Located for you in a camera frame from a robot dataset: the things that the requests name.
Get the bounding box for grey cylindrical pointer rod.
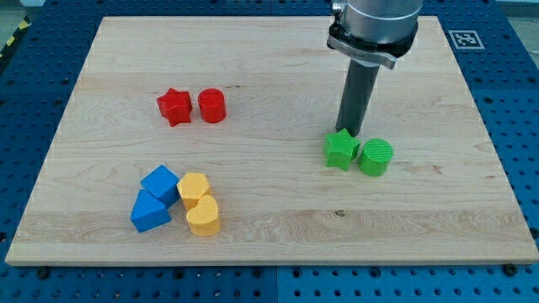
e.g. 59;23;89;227
335;60;379;136

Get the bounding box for yellow hexagon block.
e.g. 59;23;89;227
177;173;211;210

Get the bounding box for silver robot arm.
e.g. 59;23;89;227
327;0;423;69

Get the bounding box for blue cube block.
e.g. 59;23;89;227
141;165;180;208

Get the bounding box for green star block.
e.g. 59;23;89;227
323;129;360;171

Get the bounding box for green cylinder block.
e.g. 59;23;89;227
358;138;393;177

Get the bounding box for white fiducial marker tag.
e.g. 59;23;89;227
449;29;484;50

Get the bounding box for yellow heart block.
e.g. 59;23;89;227
186;195;221;237

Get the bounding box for wooden board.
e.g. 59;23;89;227
6;16;538;266

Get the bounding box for red star block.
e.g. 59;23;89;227
157;88;193;127

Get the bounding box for red cylinder block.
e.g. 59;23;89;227
198;88;227;124

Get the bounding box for blue triangle block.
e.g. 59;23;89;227
130;189;171;232

